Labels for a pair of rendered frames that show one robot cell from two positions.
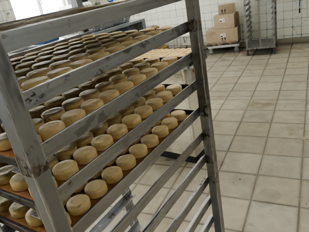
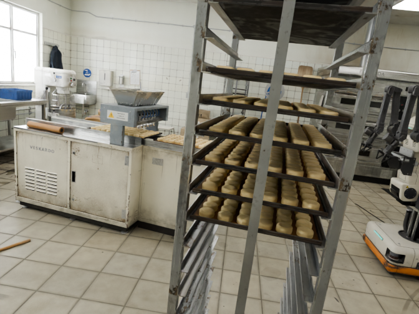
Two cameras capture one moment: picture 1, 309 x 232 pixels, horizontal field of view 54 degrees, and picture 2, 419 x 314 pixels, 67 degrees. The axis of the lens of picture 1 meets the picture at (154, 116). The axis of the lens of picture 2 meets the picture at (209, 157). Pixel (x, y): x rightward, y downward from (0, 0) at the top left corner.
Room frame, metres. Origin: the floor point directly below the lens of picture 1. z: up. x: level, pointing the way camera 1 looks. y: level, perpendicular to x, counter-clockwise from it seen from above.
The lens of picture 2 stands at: (-0.17, 0.90, 1.46)
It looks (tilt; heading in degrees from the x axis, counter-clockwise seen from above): 13 degrees down; 335
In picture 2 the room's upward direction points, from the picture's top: 7 degrees clockwise
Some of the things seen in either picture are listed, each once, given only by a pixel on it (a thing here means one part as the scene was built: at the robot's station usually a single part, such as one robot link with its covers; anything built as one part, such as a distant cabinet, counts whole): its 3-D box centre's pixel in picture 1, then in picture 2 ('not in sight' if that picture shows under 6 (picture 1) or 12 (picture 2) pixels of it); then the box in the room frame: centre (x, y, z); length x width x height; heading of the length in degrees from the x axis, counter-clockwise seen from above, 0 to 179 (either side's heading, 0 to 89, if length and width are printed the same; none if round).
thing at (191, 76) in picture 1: (197, 72); not in sight; (2.32, -0.40, 0.77); 0.24 x 0.04 x 0.14; 140
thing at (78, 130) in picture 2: not in sight; (80, 131); (3.02, 0.77, 0.88); 1.28 x 0.01 x 0.07; 50
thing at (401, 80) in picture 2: not in sight; (356, 124); (4.16, -4.16, 1.01); 1.56 x 1.20 x 2.01; 60
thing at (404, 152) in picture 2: not in sight; (402, 159); (1.61, -1.84, 0.99); 0.28 x 0.16 x 0.22; 150
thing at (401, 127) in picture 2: not in sight; (407, 113); (1.50, -1.59, 1.41); 0.11 x 0.06 x 0.43; 150
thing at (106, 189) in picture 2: not in sight; (92, 171); (3.18, 0.64, 0.42); 1.28 x 0.72 x 0.84; 50
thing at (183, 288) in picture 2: not in sight; (204, 247); (0.92, 0.36, 0.78); 0.64 x 0.03 x 0.03; 143
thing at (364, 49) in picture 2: not in sight; (341, 58); (0.68, 0.04, 1.59); 0.64 x 0.03 x 0.03; 143
